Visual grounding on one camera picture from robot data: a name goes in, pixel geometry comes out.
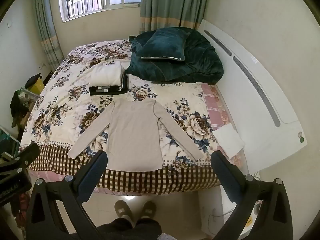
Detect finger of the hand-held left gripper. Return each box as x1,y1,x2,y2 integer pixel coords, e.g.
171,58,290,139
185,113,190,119
0,143,40,178

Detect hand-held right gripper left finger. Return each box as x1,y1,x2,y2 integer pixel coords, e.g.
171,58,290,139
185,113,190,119
25,150,108,240

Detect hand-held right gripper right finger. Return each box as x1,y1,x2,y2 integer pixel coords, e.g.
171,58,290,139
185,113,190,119
211,151,293,240

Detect beige long-sleeve shirt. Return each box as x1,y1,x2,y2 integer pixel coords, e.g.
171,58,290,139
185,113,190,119
67,98,204,172

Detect dark clothes heap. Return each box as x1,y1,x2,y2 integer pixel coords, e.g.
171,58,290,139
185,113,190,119
10,90,29,118

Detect black folded clothes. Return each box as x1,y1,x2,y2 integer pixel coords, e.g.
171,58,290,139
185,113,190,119
89,74,129,97

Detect white folded cloth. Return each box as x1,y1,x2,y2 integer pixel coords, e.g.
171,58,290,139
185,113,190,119
214,124,245,159

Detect grey slipper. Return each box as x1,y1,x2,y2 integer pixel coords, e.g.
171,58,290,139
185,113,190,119
114,200,135,227
136,200,157,224

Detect white bed headboard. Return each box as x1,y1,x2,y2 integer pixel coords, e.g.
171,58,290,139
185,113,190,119
197,19,308,173

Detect floral bed sheet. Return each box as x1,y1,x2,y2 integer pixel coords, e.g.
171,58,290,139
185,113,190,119
20,39,221,196

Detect dark fleece pants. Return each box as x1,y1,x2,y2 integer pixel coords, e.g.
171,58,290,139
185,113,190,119
96,217,163,240

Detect yellow box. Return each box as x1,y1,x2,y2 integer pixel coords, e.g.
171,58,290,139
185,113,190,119
27,79,45,95

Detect black cloth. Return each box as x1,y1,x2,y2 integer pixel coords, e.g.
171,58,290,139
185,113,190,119
25,73,42,88

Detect pink checked mattress pad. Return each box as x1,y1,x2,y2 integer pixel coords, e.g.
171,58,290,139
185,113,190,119
201,82,248,172

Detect white folded garment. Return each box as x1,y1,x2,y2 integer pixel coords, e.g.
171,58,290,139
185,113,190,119
89,62,125,87

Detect dark green plush blanket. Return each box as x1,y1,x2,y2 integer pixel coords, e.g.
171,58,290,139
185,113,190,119
125,27,224,84

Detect green curtain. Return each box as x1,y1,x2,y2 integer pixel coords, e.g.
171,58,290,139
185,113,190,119
139,0,210,34
32,0,65,72

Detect dark green plush pillow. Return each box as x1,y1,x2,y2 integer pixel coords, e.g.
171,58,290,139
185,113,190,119
137,28,191,62

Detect thin floor cable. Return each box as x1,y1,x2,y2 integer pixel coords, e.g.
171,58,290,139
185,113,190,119
202,206,232,232

